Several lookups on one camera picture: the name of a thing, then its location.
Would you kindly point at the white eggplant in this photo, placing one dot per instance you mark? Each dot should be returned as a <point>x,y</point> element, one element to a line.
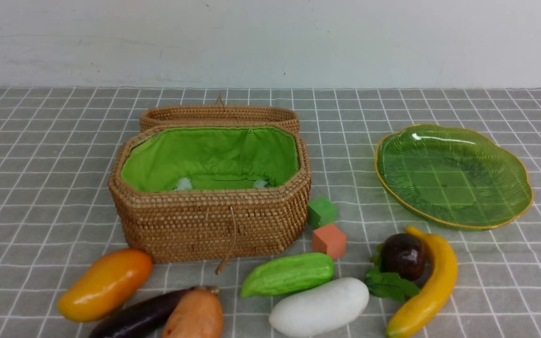
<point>322,309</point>

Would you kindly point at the yellow banana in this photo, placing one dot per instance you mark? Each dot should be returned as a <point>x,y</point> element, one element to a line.
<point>419,310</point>

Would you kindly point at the woven wicker basket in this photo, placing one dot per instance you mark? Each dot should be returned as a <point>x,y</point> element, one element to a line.
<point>211,192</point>

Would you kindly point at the green leafy vegetable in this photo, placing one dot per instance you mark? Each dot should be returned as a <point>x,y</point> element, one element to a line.
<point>387,284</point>

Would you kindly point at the orange foam cube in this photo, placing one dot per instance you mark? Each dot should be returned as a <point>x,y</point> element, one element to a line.
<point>330,240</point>

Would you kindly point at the grey grid tablecloth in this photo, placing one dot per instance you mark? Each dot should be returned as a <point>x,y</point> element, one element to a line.
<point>58,145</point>

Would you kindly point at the green glass leaf plate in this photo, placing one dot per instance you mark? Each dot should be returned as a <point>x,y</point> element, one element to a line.
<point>453,177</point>

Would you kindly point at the green foam cube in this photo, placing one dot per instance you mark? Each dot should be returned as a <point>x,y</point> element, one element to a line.
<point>321,211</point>

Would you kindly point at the green bitter gourd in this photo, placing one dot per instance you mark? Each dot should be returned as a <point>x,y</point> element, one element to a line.
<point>288,274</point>

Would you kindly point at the orange yellow mango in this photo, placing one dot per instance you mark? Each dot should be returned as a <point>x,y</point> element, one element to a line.
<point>107,284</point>

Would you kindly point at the dark purple eggplant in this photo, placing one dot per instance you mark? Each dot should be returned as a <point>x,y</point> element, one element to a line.
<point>141,319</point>

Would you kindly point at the dark purple passion fruit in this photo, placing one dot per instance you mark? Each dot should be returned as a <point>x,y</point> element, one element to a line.
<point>405,255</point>

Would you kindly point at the orange brown potato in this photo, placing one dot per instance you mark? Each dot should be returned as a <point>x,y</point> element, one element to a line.
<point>199,314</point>

